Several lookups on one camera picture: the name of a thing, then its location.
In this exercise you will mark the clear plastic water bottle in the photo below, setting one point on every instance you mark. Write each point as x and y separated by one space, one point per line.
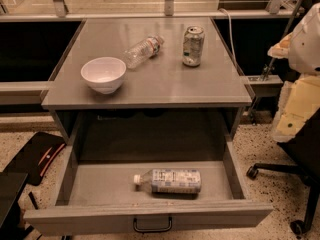
142 51

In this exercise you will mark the open grey top drawer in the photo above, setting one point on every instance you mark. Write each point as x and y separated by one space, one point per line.
95 192

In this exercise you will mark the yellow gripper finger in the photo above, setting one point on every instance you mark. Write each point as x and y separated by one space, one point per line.
281 49
297 103

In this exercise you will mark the white ceramic bowl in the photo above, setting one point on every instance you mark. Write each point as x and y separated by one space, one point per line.
104 75

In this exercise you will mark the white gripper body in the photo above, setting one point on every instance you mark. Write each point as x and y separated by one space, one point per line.
307 42

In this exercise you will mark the grey metal rail frame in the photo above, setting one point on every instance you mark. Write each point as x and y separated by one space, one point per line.
36 10

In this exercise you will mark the black office chair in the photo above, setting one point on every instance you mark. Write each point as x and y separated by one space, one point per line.
304 149

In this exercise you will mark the black drawer handle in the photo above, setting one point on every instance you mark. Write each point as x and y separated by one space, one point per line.
152 225

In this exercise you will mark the blue label plastic bottle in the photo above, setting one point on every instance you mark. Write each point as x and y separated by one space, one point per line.
171 181

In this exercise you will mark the crushed silver soda can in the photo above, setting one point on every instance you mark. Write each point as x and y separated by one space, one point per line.
193 45

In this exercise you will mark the black flat panel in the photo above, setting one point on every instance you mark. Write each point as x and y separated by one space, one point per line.
11 187

